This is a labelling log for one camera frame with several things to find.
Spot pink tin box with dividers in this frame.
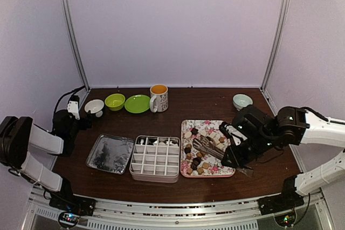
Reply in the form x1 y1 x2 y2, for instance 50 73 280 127
129 135 180 184

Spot metal tongs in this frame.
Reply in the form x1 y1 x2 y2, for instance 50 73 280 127
192 137 253 177

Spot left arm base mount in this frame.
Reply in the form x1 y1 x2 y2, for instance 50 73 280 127
48 178 96 229

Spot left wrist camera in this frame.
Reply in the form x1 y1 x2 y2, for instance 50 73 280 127
67 95 80 120

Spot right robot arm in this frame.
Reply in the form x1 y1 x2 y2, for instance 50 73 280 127
219 104 344 210

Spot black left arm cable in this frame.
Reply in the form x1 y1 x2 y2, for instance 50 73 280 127
52 86 86 117

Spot white mug with orange inside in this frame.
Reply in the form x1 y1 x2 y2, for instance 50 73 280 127
149 85 169 113

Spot green plate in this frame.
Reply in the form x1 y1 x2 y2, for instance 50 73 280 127
125 95 150 114

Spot front aluminium rail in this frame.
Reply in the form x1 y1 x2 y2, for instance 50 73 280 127
19 192 335 229

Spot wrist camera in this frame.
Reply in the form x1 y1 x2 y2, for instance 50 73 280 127
67 95 80 120
218 121 247 145

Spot tan Sweet chocolate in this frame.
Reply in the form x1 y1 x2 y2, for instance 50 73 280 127
202 162 210 169

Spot white black bowl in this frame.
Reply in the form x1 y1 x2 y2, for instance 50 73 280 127
84 99 105 118

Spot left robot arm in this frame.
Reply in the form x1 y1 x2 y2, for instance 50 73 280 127
1 110 92 211

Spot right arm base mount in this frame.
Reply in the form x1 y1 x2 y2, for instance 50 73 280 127
257 176 305 228

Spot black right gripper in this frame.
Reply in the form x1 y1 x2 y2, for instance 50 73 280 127
222 133 277 169

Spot green bowl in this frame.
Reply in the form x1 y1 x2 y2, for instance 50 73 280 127
105 93 126 111

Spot pale blue ceramic bowl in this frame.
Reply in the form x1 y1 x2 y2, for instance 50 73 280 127
232 94 253 111

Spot left aluminium frame post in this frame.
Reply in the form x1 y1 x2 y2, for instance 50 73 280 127
61 0 90 91

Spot right aluminium frame post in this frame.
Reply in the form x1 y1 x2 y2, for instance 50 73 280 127
260 0 291 92

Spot aluminium frame post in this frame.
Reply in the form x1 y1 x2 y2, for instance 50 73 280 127
260 0 291 92
61 0 90 91

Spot pink bunny tin lid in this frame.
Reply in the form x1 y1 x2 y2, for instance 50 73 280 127
86 134 135 175

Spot dark square chocolate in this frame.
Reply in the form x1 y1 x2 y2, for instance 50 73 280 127
191 128 198 135

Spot floral pink tray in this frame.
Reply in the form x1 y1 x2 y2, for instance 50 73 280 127
180 120 235 178

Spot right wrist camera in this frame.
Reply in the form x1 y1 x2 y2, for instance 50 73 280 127
218 121 247 145

